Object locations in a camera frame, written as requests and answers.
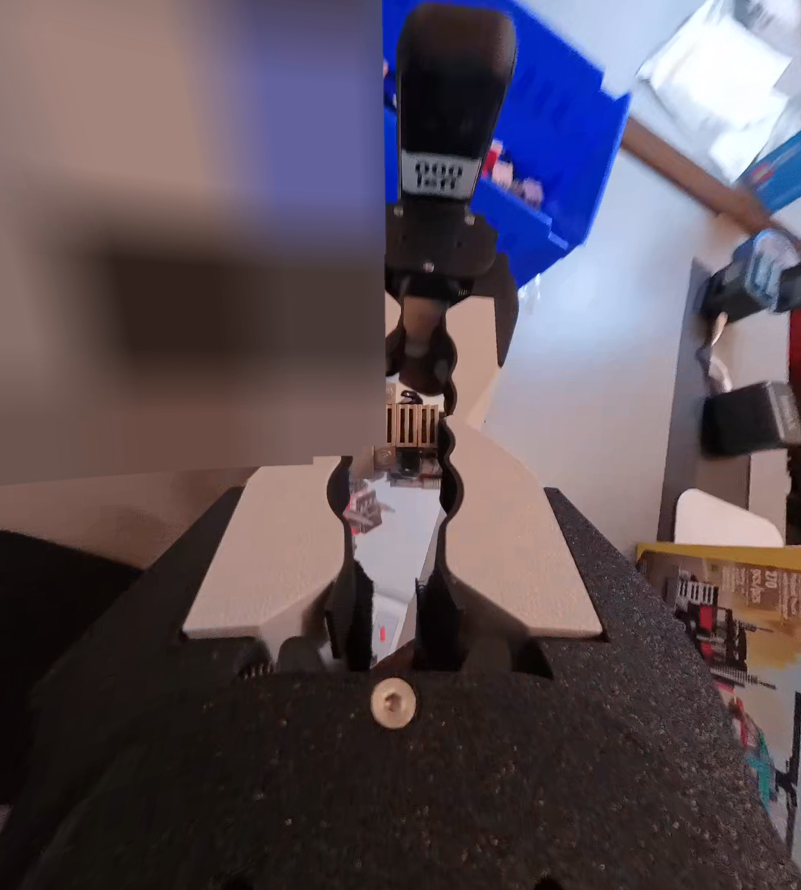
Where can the battery charger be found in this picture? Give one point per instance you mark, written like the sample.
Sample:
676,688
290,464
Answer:
762,278

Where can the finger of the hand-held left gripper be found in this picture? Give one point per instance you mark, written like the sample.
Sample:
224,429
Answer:
477,347

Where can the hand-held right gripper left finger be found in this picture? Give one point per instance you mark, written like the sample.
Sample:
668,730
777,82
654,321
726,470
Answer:
275,556

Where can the clear plastic bags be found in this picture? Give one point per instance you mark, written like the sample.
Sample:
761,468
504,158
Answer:
713,69

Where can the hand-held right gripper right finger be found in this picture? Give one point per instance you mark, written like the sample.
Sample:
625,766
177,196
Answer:
512,556

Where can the blue plastic bin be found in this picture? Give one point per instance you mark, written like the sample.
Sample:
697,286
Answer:
553,104

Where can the black cube device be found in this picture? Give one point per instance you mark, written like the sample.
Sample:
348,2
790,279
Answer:
748,417

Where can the black red lego truck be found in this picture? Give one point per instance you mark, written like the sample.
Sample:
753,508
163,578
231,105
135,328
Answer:
411,424

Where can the large lego set box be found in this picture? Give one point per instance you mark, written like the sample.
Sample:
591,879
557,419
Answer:
776,626

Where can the black wrist rest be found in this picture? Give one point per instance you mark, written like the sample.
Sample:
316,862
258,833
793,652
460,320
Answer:
25,626

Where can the white round pad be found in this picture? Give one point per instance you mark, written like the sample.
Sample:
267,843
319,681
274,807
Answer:
720,521

